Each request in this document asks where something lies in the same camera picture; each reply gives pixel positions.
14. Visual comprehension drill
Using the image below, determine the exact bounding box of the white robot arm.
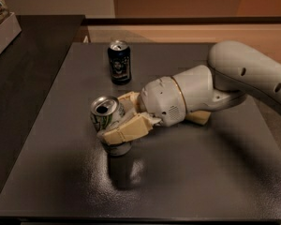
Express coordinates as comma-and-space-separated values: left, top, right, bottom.
97, 41, 281, 146

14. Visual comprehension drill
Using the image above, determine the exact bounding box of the dark blue soda can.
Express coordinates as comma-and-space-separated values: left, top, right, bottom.
108, 40, 132, 85

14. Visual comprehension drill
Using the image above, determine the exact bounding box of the silver green 7up can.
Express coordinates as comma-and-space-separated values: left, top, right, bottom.
90, 96, 132, 157

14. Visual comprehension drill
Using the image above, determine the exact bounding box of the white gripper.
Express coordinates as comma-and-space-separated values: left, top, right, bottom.
97, 77, 186, 145

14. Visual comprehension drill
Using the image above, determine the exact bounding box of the yellow sponge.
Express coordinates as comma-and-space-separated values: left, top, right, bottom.
185, 111, 211, 126

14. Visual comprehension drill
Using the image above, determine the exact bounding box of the white box with snacks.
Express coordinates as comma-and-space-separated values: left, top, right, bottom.
0, 0, 22, 65

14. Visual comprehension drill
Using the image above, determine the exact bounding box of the dark wooden side table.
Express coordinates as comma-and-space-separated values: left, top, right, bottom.
0, 15, 84, 193

